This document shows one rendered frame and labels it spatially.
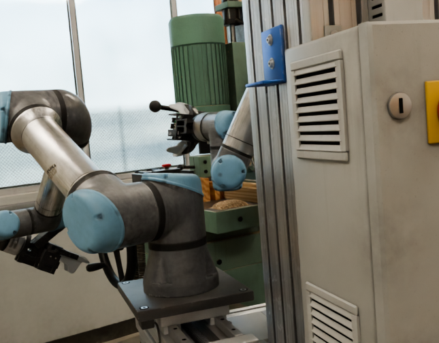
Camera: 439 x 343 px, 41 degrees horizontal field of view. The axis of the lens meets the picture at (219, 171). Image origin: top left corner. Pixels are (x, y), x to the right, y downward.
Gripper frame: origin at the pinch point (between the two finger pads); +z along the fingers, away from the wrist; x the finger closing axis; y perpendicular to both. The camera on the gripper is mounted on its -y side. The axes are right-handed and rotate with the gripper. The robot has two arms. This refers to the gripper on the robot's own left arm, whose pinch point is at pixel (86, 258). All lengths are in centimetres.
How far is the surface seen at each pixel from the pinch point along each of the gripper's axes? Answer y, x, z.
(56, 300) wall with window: 29, -121, 39
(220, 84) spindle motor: -65, 18, 12
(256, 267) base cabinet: -16, 32, 38
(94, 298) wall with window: 23, -123, 59
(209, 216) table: -23.3, 38.1, 13.8
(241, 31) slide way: -87, 11, 15
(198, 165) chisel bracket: -39.5, 12.9, 17.7
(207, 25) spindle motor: -78, 19, 0
